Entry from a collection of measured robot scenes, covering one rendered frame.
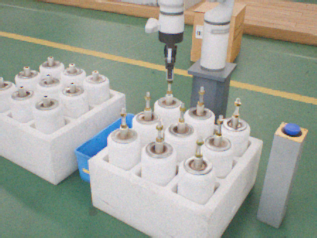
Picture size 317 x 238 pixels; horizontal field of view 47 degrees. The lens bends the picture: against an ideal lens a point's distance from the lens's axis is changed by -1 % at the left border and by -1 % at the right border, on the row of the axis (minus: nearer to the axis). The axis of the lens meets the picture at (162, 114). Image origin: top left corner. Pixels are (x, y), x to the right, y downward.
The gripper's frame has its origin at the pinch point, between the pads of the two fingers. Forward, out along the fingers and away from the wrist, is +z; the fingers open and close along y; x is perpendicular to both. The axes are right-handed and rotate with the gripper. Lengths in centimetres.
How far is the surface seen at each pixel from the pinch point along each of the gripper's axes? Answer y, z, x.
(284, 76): 85, 36, -58
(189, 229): -39.8, 25.4, -8.6
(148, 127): -14.9, 11.3, 4.9
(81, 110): 1.0, 16.0, 30.4
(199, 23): 99, 12, -10
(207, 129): -9.3, 14.1, -12.8
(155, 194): -34.9, 18.9, 0.8
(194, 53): 99, 30, -8
